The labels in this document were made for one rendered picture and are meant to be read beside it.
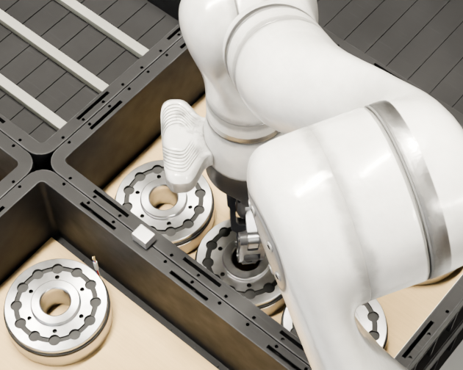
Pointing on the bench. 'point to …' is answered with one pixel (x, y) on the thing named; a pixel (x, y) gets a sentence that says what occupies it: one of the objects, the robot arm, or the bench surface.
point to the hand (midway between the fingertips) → (245, 226)
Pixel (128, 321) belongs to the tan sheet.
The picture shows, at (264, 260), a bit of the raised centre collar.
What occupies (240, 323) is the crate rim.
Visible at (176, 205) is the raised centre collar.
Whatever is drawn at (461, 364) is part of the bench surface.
